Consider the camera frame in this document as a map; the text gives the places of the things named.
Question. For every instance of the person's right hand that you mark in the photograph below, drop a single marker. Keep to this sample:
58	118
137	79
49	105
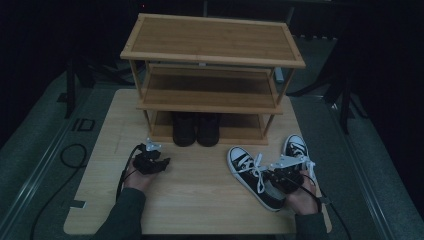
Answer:
303	201

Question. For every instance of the black slip-on shoe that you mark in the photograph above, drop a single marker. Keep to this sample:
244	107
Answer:
208	131
184	131

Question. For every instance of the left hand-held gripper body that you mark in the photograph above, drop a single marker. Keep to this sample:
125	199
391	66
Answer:
146	161

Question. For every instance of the wooden shoe rack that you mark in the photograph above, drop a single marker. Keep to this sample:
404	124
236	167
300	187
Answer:
213	40

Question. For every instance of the grey post foot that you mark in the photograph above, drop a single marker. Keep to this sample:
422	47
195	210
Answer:
279	76

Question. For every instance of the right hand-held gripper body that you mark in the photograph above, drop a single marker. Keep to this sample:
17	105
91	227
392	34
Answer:
288	178

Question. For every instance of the black white laced sneaker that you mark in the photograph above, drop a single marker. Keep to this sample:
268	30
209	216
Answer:
250	173
296	145

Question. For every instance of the person's left hand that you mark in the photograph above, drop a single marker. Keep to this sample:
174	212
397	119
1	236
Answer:
140	181

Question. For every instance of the black metal stand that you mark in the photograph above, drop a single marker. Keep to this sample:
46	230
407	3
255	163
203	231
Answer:
70	90
345	106

